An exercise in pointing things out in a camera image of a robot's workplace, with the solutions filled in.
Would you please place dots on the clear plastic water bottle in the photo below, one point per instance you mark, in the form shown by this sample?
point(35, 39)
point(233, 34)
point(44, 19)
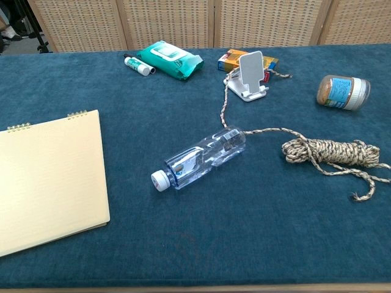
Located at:
point(201, 155)

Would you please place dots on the white folding phone stand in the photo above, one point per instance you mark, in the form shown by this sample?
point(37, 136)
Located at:
point(251, 71)

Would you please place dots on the white green glue stick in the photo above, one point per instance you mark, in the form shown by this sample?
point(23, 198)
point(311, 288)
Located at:
point(137, 65)

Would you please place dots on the woven wooden screen panel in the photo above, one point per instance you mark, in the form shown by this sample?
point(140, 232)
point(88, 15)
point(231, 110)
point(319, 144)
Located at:
point(168, 21)
point(79, 24)
point(357, 21)
point(268, 21)

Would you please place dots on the tan notepad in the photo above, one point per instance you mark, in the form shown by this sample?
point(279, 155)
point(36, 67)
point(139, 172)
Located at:
point(52, 180)

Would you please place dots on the blue table cloth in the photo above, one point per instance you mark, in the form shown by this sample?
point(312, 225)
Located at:
point(195, 232)

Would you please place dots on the green wet wipes pack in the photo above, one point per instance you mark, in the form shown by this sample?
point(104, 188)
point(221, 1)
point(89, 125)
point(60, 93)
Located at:
point(171, 61)

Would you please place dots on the black tripod stand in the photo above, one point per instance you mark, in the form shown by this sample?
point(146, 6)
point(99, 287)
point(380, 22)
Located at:
point(38, 33)

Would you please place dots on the peanut butter jar blue label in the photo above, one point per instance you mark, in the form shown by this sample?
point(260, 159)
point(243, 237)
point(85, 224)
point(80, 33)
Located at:
point(340, 91)

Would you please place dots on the orange yellow cardboard box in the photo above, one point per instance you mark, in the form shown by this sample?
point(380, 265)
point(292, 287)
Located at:
point(229, 59)

